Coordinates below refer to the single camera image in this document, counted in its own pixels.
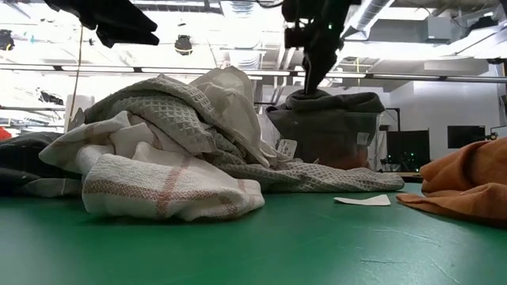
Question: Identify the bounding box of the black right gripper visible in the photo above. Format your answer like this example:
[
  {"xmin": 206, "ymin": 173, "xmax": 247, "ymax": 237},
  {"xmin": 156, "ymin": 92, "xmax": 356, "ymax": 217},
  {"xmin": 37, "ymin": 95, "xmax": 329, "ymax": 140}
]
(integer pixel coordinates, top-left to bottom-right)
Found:
[{"xmin": 281, "ymin": 0, "xmax": 352, "ymax": 94}]

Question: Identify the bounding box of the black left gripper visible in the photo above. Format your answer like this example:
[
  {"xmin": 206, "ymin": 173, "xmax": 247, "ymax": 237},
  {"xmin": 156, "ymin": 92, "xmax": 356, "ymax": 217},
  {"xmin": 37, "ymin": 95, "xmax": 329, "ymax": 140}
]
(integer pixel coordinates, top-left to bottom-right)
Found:
[{"xmin": 43, "ymin": 0, "xmax": 160, "ymax": 48}]

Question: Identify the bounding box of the dark grey terry towel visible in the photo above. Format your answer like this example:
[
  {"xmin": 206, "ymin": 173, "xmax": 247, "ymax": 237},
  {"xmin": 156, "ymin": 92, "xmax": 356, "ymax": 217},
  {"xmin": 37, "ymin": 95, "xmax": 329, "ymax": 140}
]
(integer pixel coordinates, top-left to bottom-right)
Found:
[{"xmin": 265, "ymin": 89, "xmax": 386, "ymax": 159}]

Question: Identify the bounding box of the plain white towel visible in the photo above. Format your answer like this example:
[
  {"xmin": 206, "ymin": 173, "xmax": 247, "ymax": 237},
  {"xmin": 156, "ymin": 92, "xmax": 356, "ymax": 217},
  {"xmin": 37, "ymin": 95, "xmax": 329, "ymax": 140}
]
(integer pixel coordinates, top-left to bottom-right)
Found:
[{"xmin": 189, "ymin": 66, "xmax": 280, "ymax": 168}]

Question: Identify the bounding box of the dark grey grid-pattern towel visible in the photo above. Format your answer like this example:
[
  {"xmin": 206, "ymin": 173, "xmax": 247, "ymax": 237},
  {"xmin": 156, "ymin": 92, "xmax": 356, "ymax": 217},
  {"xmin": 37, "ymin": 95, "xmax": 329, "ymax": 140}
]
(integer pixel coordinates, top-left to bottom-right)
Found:
[{"xmin": 0, "ymin": 131, "xmax": 85, "ymax": 198}]

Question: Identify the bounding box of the orange towel with white tag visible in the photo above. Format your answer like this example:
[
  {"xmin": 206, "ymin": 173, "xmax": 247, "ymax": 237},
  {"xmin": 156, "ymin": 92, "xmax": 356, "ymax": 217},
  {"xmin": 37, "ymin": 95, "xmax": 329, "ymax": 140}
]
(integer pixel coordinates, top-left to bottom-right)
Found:
[{"xmin": 334, "ymin": 137, "xmax": 507, "ymax": 230}]

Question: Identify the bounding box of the black ceiling dome device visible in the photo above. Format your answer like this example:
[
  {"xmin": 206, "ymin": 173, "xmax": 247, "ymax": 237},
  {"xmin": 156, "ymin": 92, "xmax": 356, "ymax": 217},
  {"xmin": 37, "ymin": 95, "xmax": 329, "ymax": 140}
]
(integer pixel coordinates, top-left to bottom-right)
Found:
[{"xmin": 173, "ymin": 34, "xmax": 194, "ymax": 56}]

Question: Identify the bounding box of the black background monitor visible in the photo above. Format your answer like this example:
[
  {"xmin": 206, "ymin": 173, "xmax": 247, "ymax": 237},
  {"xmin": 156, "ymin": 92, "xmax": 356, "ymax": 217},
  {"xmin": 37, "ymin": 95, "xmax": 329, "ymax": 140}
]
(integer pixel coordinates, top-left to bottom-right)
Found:
[
  {"xmin": 386, "ymin": 129, "xmax": 432, "ymax": 172},
  {"xmin": 447, "ymin": 125, "xmax": 486, "ymax": 150}
]

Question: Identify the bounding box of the green table mat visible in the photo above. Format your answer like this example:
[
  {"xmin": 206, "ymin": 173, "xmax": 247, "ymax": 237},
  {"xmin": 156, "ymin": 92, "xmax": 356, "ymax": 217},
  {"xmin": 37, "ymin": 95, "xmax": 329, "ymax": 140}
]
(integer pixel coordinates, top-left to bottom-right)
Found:
[{"xmin": 0, "ymin": 181, "xmax": 507, "ymax": 285}]

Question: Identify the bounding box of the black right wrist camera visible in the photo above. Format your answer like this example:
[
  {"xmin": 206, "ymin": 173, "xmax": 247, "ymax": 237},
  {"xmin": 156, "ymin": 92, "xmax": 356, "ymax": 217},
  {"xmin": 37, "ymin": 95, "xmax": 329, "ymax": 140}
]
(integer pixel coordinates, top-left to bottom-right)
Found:
[{"xmin": 283, "ymin": 26, "xmax": 309, "ymax": 49}]

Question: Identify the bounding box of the thin hanging cord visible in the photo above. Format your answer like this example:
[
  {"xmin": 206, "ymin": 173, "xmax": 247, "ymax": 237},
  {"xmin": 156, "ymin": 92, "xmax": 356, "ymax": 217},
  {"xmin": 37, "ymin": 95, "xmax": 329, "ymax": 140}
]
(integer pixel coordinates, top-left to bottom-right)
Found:
[{"xmin": 69, "ymin": 24, "xmax": 85, "ymax": 120}]

